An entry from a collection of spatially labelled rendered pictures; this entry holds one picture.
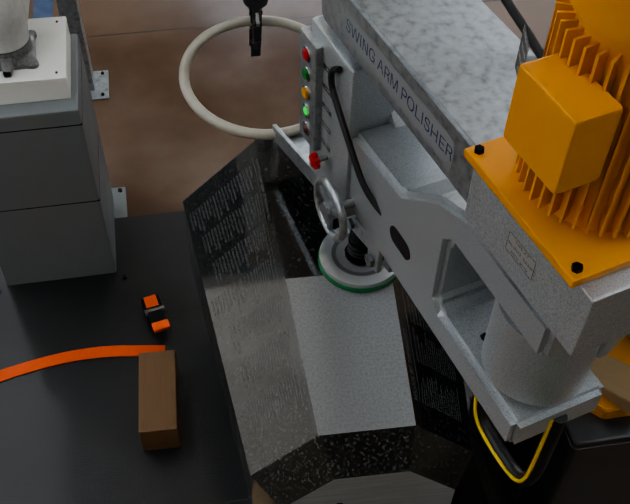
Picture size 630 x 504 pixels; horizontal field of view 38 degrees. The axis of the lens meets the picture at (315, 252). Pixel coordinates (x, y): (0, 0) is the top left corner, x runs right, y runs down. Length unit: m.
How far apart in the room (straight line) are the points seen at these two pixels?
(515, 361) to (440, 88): 0.47
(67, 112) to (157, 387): 0.91
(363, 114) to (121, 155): 2.17
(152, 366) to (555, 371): 1.73
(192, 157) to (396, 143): 2.09
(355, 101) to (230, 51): 2.60
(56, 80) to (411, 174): 1.43
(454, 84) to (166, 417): 1.72
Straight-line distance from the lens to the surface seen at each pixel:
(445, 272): 1.70
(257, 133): 2.54
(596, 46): 1.13
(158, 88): 4.22
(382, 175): 1.80
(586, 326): 1.29
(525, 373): 1.59
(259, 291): 2.39
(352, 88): 1.80
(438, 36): 1.62
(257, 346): 2.32
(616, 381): 2.29
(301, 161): 2.38
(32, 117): 2.93
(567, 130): 1.09
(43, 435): 3.11
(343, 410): 2.11
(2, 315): 3.43
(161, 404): 2.95
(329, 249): 2.36
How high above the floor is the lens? 2.64
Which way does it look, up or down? 49 degrees down
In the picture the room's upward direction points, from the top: 2 degrees clockwise
